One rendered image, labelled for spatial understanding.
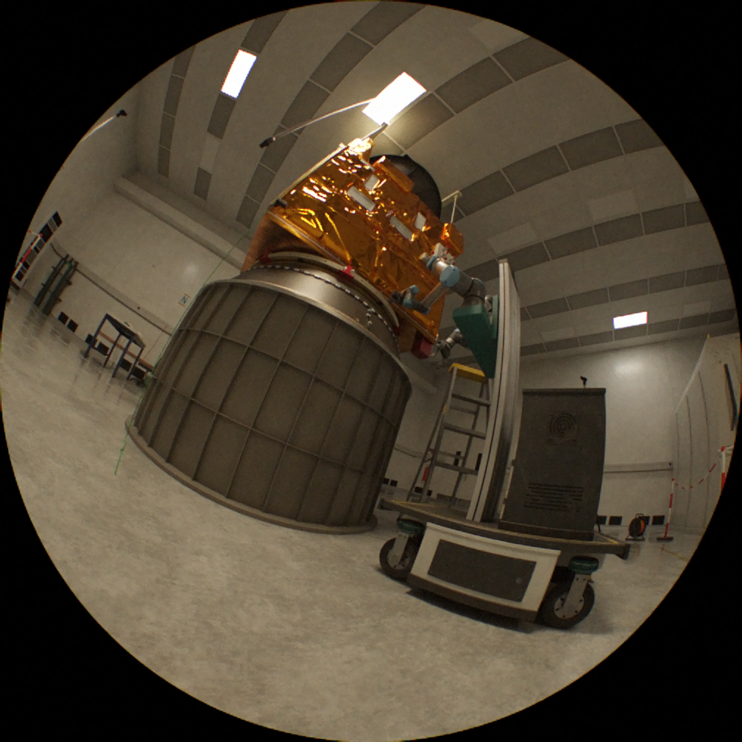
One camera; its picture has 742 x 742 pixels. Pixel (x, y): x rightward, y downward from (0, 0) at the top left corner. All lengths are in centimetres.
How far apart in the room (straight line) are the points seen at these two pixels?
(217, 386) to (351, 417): 76
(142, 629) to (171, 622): 6
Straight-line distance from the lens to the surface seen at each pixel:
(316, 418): 134
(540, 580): 88
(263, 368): 134
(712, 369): 549
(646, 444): 820
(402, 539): 106
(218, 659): 53
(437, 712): 57
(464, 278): 134
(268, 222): 209
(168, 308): 746
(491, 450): 108
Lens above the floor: 41
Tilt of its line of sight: 22 degrees up
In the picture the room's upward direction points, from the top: 19 degrees clockwise
